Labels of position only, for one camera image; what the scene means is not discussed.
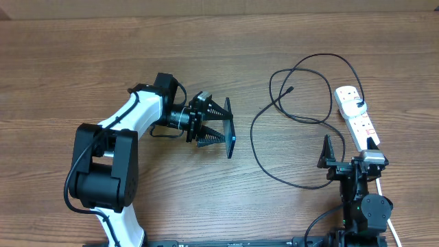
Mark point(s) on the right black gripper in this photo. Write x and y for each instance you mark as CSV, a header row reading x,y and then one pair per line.
x,y
337,167

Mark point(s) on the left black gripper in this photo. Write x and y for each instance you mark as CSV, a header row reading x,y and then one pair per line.
x,y
196,115

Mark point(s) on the blue Samsung Galaxy smartphone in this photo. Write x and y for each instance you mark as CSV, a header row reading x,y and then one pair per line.
x,y
229,130

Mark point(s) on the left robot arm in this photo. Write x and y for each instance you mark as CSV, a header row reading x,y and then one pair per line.
x,y
104,175

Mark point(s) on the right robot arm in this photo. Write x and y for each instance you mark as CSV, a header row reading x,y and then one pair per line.
x,y
365,214

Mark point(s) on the white charger plug adapter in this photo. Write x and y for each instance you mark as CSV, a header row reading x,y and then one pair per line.
x,y
353,108

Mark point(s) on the white power strip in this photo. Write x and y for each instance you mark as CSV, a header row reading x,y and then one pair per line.
x,y
359,127

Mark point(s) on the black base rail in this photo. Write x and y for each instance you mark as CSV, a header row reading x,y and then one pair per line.
x,y
294,242

